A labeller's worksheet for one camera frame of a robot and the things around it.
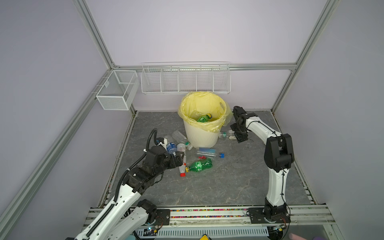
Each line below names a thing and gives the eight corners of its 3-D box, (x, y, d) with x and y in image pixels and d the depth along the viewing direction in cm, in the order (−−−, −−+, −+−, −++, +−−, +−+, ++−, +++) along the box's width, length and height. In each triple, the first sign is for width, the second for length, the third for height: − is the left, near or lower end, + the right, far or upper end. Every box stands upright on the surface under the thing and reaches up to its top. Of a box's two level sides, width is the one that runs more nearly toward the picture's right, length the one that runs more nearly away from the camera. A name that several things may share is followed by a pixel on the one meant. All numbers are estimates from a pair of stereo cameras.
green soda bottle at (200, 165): (188, 177, 88) (188, 174, 84) (185, 169, 91) (184, 166, 87) (212, 166, 92) (212, 163, 88) (208, 159, 96) (208, 155, 92)
